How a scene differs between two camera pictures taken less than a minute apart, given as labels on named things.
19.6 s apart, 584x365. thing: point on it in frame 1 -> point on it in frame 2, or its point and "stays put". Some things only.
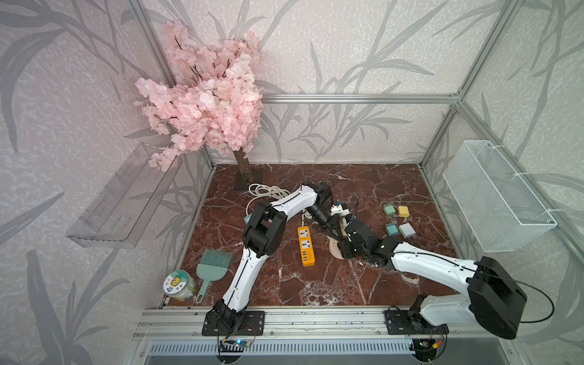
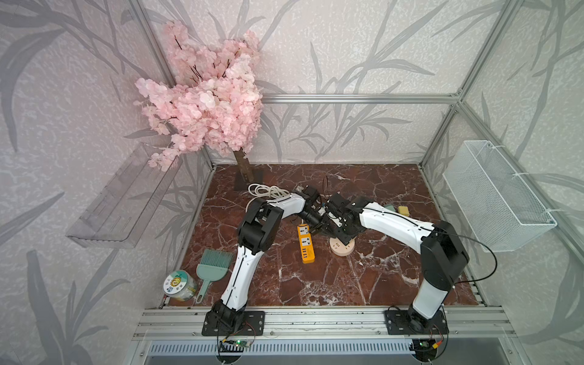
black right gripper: [343, 246] -> [334, 233]
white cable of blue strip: [257, 190] stays put
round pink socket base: [334, 248] stays put
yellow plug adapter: [403, 211] stays put
